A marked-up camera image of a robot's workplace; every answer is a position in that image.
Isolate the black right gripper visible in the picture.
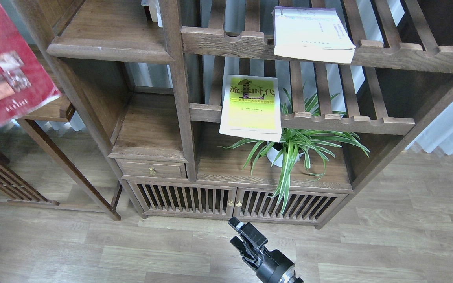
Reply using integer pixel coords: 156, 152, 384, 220
228, 217, 296, 283

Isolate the red book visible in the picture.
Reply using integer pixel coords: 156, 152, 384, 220
0, 4, 61, 127

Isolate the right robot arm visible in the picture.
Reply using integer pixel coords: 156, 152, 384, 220
228, 217, 304, 283

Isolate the white plant pot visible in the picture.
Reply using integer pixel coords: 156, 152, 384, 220
267, 143, 304, 167

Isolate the green spider plant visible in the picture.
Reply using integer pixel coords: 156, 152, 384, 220
223, 93, 370, 213

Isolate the brass drawer knob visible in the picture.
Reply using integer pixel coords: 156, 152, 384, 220
149, 167, 157, 176

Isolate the dark wooden bookshelf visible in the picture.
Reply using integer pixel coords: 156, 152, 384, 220
12, 0, 453, 228

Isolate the yellow green book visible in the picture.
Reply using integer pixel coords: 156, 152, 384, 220
219, 75, 282, 143

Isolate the white paperback book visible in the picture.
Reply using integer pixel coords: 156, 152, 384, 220
273, 6, 356, 64

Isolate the wooden side table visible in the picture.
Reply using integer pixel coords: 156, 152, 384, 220
0, 43, 122, 221

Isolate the slatted wooden rack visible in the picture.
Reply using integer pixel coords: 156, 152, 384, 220
0, 152, 60, 207

